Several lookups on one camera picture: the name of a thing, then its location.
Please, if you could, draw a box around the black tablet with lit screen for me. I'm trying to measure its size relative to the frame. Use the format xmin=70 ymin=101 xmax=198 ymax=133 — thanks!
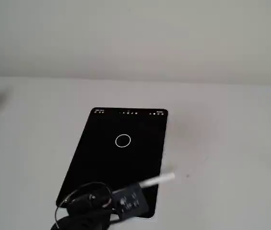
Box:
xmin=56 ymin=107 xmax=169 ymax=219

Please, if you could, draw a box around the white stylus pen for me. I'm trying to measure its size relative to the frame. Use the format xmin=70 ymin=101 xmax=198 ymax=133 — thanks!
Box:
xmin=139 ymin=172 xmax=176 ymax=189

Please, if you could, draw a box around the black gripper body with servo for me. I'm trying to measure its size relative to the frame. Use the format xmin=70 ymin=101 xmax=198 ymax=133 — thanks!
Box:
xmin=112 ymin=183 xmax=150 ymax=220

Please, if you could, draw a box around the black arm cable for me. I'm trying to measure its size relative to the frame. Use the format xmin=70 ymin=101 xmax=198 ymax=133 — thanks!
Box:
xmin=54 ymin=181 xmax=113 ymax=230

